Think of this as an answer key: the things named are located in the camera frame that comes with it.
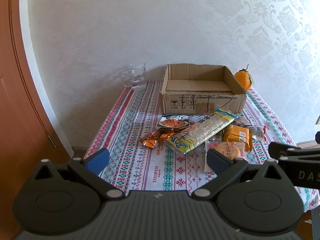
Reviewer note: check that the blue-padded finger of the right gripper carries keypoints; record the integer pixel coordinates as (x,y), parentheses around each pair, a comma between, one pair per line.
(276,149)

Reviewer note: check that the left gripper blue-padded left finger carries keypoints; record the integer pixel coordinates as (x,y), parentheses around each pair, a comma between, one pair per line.
(96,162)

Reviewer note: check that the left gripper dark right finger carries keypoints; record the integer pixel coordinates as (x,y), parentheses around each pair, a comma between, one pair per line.
(219,163)

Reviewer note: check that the round cracker clear packet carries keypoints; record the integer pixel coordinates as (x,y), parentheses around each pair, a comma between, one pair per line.
(230,150)

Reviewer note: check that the clear packet with red tab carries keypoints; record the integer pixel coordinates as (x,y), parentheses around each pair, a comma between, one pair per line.
(257,133)

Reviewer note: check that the orange snack pack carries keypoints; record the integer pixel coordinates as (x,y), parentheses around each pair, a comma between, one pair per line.
(233,133)

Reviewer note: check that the yellow fish strip snack bag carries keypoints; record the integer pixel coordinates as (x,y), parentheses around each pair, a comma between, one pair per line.
(197,133)

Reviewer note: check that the shiny orange foil snack bag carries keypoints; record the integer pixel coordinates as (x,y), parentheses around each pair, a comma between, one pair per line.
(154,139)

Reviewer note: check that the photo-print snack packet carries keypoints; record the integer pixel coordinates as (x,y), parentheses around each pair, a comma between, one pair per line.
(174,121)

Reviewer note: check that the patterned woven tablecloth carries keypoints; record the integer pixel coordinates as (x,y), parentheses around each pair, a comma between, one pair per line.
(177,164)

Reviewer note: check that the brown wooden door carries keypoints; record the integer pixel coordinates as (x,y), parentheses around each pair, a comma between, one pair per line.
(27,136)

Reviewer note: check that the orange with green leaf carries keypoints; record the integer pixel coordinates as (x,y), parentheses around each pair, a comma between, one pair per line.
(244,78)

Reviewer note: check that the open cardboard box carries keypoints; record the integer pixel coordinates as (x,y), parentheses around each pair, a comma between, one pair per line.
(194,89)

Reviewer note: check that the clear glass mug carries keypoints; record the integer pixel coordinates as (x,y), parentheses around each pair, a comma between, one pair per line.
(134,76)

